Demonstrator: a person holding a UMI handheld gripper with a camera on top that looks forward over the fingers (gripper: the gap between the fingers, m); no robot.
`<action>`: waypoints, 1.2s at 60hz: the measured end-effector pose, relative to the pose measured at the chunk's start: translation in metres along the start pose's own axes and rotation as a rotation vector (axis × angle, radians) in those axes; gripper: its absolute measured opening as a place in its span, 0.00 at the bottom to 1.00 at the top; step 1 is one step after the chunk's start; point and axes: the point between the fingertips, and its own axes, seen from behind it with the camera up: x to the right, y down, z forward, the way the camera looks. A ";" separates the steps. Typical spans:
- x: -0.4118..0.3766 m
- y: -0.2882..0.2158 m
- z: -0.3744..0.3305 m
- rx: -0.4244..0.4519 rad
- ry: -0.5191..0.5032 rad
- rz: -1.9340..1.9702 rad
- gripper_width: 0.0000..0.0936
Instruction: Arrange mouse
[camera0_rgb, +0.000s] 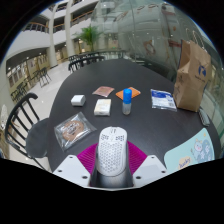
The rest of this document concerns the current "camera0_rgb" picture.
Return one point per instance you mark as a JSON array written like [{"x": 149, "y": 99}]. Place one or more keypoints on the grey flat pouch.
[{"x": 204, "y": 117}]

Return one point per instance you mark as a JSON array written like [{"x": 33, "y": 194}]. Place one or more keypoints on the cream rectangular box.
[{"x": 102, "y": 107}]

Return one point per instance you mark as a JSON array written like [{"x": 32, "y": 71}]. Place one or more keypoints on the brown flat packet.
[{"x": 103, "y": 91}]

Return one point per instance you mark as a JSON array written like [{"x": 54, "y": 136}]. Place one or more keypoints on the small white box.
[{"x": 78, "y": 100}]

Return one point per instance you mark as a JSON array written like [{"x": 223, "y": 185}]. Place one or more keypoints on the orange flat packet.
[{"x": 136, "y": 92}]

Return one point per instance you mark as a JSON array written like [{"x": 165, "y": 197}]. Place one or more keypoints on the green potted palm plant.
[{"x": 89, "y": 36}]

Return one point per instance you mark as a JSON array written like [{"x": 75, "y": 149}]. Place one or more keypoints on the white and blue packet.
[{"x": 163, "y": 100}]

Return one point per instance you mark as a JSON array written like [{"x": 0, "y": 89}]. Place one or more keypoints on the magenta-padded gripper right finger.
[{"x": 150, "y": 166}]

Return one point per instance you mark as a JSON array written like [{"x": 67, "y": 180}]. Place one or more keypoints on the group of dark cafe chairs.
[{"x": 43, "y": 76}]

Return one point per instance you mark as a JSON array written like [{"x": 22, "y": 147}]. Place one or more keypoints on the light blue cartoon mouse pad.
[{"x": 193, "y": 153}]

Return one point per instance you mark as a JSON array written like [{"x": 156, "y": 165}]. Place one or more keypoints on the black spindle-back chair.
[{"x": 36, "y": 140}]

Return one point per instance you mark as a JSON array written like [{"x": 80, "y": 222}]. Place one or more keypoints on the brown paper bag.
[{"x": 191, "y": 83}]

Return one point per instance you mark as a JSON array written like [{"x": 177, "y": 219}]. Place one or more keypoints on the white perforated computer mouse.
[{"x": 111, "y": 153}]

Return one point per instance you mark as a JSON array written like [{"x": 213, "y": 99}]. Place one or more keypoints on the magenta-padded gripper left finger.
[{"x": 71, "y": 166}]

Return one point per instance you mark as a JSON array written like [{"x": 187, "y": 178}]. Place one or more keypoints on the small blue-capped clear bottle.
[{"x": 127, "y": 100}]

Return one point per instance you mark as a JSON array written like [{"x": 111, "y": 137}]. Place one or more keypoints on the group of black chairs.
[{"x": 83, "y": 62}]

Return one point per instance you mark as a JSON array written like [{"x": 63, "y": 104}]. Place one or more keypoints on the cookie in clear bag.
[{"x": 73, "y": 130}]

